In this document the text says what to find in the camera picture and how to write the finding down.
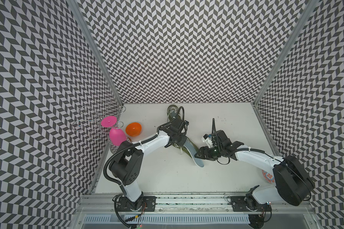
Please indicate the wire glass rack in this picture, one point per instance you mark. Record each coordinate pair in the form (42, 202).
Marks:
(94, 118)

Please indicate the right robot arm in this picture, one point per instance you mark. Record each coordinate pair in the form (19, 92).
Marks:
(290, 181)

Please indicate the green shoe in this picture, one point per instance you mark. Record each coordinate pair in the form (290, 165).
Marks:
(171, 112)
(189, 147)

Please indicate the blue insole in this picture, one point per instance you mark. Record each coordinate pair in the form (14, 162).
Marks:
(195, 153)

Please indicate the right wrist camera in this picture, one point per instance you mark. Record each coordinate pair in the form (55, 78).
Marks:
(207, 139)

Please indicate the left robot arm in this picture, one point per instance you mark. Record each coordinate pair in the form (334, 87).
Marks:
(123, 167)

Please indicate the pink plastic wine glass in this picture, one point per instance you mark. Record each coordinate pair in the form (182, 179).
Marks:
(116, 134)

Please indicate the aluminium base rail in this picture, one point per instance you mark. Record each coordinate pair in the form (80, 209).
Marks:
(174, 203)

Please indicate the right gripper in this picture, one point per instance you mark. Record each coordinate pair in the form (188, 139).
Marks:
(203, 153)

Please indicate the orange plastic cup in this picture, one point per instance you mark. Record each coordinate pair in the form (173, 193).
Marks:
(133, 129)

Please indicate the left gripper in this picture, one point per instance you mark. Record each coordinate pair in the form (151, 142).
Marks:
(181, 142)

